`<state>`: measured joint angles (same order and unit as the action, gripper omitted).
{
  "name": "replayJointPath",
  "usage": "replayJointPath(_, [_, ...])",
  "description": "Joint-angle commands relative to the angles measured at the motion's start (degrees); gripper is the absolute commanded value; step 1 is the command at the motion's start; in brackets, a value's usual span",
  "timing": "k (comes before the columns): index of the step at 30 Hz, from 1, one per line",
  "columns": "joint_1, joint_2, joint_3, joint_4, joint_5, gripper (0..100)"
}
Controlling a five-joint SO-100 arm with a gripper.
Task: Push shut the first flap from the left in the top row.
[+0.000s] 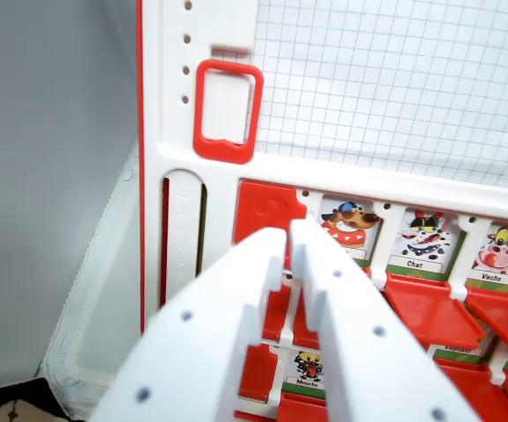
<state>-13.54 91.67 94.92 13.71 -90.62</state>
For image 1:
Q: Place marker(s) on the red and white game board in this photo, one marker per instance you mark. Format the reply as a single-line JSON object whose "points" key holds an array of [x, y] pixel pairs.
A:
{"points": [[368, 110]]}

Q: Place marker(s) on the red flap of crocodile card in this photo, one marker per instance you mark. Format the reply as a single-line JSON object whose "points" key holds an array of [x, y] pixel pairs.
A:
{"points": [[260, 211]]}

